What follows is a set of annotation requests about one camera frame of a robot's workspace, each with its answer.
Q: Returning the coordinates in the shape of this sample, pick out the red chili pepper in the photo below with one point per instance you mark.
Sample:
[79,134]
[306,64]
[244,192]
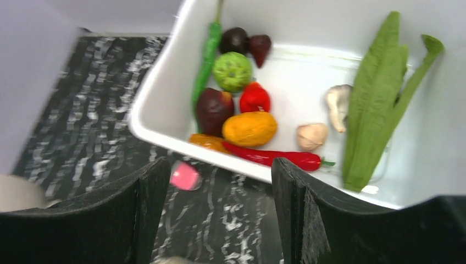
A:
[306,161]

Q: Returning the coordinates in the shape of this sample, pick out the red tomato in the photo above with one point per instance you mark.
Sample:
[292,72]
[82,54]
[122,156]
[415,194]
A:
[254,98]

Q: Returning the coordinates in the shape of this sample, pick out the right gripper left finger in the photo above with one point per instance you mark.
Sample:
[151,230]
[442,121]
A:
[115,223]

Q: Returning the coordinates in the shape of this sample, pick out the long green chili pepper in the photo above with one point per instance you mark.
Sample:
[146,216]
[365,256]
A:
[209,53]

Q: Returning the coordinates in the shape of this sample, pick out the dark purple fruit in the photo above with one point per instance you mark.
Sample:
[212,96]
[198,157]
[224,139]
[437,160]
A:
[213,108]
[234,40]

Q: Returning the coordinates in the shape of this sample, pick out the dark purple fruit front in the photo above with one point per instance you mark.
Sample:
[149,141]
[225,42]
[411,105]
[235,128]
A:
[213,108]

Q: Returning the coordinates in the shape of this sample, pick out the orange fruit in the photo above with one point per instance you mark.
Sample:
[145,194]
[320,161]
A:
[250,129]

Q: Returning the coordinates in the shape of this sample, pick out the garlic bulb beige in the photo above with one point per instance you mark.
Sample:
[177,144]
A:
[312,136]

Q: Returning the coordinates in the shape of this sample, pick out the white plastic bin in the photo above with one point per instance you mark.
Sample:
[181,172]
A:
[316,45]

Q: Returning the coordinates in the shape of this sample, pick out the dark red fruit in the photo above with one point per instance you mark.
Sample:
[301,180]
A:
[259,47]

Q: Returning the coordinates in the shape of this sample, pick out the green leafy vegetable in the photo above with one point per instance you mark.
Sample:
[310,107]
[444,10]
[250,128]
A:
[379,99]

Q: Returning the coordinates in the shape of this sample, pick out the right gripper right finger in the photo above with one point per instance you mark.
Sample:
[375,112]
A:
[319,223]

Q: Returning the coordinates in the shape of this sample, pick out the green bumpy fruit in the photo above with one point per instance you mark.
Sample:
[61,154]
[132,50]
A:
[232,71]

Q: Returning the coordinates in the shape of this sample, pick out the beige mushroom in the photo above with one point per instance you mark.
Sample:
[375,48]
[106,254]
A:
[337,99]

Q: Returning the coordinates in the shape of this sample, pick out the pink small cube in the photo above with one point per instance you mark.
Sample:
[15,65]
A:
[184,176]

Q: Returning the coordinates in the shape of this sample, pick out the dark purple fruit back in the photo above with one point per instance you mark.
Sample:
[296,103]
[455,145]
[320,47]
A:
[234,40]

